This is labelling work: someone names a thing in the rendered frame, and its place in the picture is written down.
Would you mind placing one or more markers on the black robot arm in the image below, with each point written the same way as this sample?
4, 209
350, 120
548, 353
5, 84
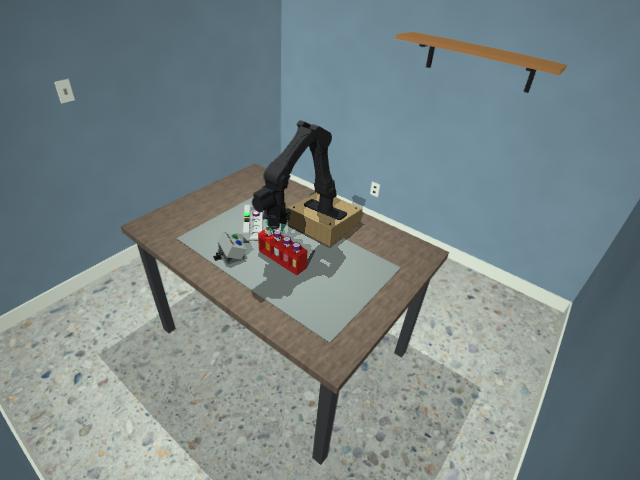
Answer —
274, 176

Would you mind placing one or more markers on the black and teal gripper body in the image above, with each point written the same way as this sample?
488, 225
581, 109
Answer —
282, 221

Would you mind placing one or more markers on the pale grey flat mat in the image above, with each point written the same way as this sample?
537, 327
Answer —
336, 285

